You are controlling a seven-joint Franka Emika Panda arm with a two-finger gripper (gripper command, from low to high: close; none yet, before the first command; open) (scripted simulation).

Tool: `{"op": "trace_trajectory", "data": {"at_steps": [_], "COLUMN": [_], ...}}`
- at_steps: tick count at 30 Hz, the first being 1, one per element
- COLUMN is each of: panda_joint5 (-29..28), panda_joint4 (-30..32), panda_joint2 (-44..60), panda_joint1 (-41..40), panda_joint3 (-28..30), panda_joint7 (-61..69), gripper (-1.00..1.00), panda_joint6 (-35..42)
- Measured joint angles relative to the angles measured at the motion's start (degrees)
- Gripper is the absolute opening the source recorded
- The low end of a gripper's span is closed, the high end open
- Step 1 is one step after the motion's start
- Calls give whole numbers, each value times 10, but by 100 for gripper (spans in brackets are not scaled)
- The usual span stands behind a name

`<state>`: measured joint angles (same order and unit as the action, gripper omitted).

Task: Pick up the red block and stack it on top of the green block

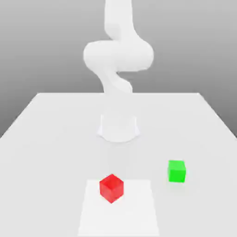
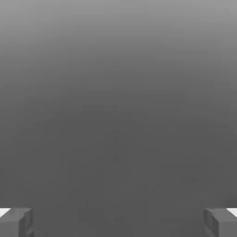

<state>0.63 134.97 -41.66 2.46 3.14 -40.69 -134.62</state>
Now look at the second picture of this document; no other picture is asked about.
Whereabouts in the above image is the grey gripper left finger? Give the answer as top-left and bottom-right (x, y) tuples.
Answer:
(0, 207), (35, 237)

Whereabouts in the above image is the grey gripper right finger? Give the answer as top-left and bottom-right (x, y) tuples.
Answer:
(203, 207), (237, 237)

